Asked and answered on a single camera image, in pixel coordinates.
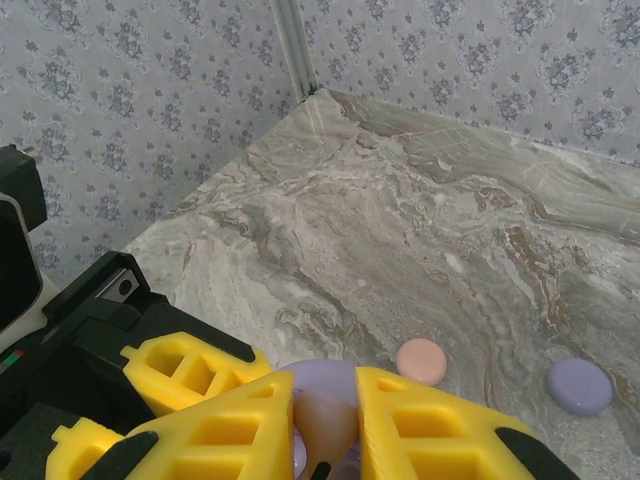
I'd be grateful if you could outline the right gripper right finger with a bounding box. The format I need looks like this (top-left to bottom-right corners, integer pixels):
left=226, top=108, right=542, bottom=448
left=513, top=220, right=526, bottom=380
left=354, top=366, right=584, bottom=480

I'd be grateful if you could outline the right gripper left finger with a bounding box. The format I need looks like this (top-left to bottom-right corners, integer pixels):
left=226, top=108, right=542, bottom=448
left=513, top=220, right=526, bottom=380
left=64, top=371, right=297, bottom=480

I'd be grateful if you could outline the pink earbud charging case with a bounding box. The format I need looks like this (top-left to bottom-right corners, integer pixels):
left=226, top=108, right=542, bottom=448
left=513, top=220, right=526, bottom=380
left=396, top=338, right=448, bottom=386

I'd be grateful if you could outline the purple earbud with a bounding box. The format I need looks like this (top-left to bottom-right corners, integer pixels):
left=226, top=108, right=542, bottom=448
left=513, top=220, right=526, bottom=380
left=294, top=397, right=359, bottom=464

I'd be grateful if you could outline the purple earbud charging case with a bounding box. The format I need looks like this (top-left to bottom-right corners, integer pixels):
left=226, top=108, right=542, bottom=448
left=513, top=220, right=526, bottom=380
left=277, top=358, right=362, bottom=480
left=545, top=357, right=614, bottom=419

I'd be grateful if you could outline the aluminium frame post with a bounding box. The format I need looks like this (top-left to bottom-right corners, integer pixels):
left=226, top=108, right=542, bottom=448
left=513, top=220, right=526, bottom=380
left=272, top=0, right=320, bottom=100

